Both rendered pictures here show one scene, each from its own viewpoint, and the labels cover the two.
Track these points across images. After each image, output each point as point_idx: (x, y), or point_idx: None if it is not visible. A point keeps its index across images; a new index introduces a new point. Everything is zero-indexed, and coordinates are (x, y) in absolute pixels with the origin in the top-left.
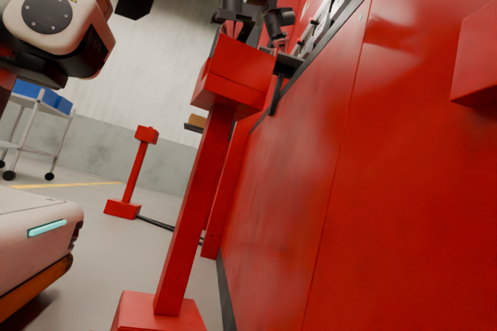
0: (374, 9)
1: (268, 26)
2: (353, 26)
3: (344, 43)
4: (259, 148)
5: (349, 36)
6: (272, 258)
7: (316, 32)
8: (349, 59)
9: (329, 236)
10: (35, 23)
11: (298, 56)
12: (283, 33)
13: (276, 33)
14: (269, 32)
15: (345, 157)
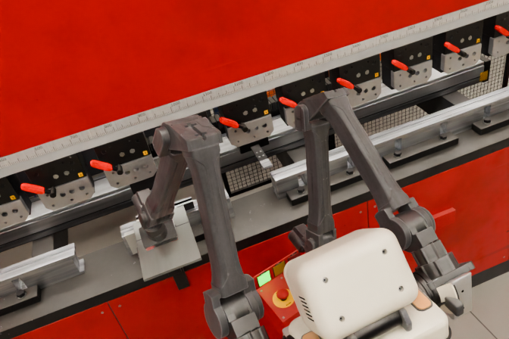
0: (372, 209)
1: (161, 234)
2: (354, 215)
3: (347, 221)
4: (154, 319)
5: (352, 218)
6: None
7: (123, 175)
8: (359, 227)
9: None
10: None
11: (23, 203)
12: (173, 222)
13: (175, 229)
14: (163, 236)
15: None
